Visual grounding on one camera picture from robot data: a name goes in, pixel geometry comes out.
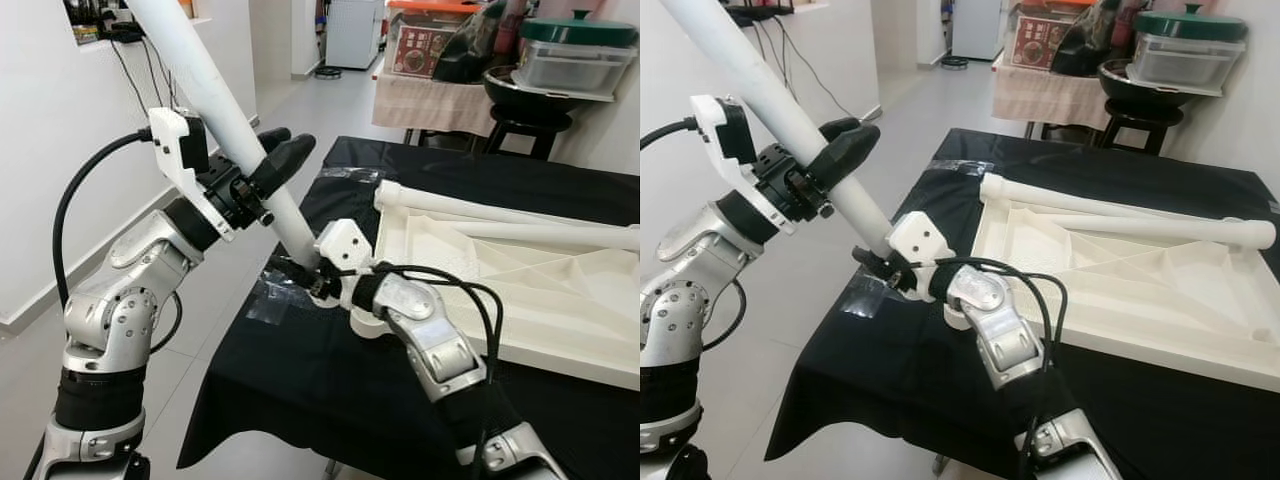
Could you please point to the orange lid storage box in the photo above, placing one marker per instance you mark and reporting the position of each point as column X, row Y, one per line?
column 420, row 50
column 1040, row 40

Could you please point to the clear container green lid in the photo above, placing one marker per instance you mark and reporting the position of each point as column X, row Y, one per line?
column 1185, row 60
column 570, row 65

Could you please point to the black bag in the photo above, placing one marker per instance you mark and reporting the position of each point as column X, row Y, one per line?
column 1085, row 45
column 470, row 55

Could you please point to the black tablecloth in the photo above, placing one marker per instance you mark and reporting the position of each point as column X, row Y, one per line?
column 300, row 400
column 900, row 400

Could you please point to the clear tape patch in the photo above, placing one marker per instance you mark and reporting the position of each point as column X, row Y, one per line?
column 350, row 172
column 265, row 305
column 865, row 300
column 960, row 166

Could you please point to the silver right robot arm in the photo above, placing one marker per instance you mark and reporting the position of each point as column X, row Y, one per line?
column 430, row 340
column 1000, row 330

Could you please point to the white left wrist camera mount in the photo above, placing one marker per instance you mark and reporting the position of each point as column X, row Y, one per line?
column 170, row 150
column 712, row 130

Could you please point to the black round stool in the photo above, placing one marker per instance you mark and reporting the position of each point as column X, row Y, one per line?
column 525, row 125
column 1135, row 118

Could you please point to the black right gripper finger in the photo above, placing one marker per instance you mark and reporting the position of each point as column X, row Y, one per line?
column 903, row 284
column 295, row 272
column 878, row 264
column 318, row 294

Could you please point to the white fridge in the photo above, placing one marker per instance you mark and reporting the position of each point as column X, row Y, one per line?
column 355, row 35
column 978, row 30

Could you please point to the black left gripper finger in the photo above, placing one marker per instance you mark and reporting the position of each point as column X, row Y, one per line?
column 845, row 157
column 274, row 140
column 840, row 130
column 285, row 165

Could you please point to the black electronic device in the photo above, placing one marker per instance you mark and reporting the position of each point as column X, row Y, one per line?
column 760, row 12
column 120, row 30

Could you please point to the beige cloth covered side table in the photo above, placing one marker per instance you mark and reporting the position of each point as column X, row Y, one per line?
column 1045, row 95
column 430, row 105

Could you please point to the white plastic children table top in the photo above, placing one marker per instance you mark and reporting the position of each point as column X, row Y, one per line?
column 1150, row 290
column 520, row 300

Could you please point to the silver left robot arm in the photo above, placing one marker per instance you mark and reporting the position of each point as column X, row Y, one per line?
column 110, row 320
column 670, row 330

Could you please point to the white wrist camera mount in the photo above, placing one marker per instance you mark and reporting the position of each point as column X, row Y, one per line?
column 170, row 150
column 918, row 238
column 345, row 245
column 712, row 130

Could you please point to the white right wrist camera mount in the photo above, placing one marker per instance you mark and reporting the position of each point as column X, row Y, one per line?
column 918, row 238
column 345, row 245

